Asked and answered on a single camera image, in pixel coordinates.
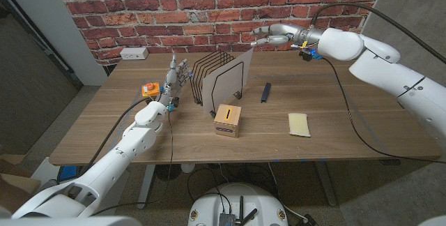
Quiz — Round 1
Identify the small wooden box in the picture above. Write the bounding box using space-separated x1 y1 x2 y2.
213 103 243 139

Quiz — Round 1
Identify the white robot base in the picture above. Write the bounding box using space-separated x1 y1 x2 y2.
187 182 289 226

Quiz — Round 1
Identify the black wire file holder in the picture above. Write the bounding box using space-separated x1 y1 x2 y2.
190 50 245 119

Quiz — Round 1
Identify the white paper sheet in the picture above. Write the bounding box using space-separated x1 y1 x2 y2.
201 47 254 116

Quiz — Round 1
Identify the white table leg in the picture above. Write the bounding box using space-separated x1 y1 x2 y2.
137 164 157 210

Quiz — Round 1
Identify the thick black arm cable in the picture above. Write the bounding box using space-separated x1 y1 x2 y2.
309 1 446 65
55 96 156 185

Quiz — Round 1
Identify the grey table leg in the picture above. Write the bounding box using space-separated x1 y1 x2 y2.
313 160 338 207

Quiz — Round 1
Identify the orange emergency stop button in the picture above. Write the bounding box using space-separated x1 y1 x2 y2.
141 82 162 98

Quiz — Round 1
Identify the blue floor object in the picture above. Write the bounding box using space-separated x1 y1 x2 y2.
59 165 78 181

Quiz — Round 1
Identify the yellow sticky note pad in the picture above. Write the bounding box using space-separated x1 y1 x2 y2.
287 112 311 138

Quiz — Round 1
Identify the dark round floor fan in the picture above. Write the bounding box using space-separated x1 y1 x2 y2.
155 164 183 182

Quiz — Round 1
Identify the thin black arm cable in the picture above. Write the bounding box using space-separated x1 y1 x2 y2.
90 109 175 217
322 56 446 166

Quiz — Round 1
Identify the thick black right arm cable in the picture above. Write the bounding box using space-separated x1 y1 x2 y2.
309 1 446 65

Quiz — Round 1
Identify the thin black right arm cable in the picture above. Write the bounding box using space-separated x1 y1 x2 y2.
322 56 446 166

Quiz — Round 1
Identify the white floor box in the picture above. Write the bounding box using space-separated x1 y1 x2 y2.
31 156 62 187

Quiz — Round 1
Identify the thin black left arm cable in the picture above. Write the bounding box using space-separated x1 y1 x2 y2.
90 109 175 217

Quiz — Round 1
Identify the white floor cable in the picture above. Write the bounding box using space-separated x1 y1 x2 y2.
267 163 307 222

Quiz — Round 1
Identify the black USB stick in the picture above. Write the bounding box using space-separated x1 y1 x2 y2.
260 82 272 104

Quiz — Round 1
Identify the white power outlet box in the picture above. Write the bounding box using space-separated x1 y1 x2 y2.
119 47 149 61

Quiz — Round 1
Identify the black floor cable loop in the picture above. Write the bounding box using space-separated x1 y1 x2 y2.
186 167 233 216

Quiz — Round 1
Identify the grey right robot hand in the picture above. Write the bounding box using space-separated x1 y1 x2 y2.
250 22 323 47

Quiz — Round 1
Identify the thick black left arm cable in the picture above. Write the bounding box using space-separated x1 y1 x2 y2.
55 96 156 185

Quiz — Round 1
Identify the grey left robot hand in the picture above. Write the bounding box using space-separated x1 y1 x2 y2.
158 54 193 107

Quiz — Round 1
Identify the brown cardboard floor box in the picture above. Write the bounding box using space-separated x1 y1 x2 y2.
0 154 42 215

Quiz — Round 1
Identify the printed brick wall backdrop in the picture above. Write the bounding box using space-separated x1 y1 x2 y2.
49 0 390 66

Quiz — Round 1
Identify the grey electronics module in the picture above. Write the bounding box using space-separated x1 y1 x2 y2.
218 213 237 226

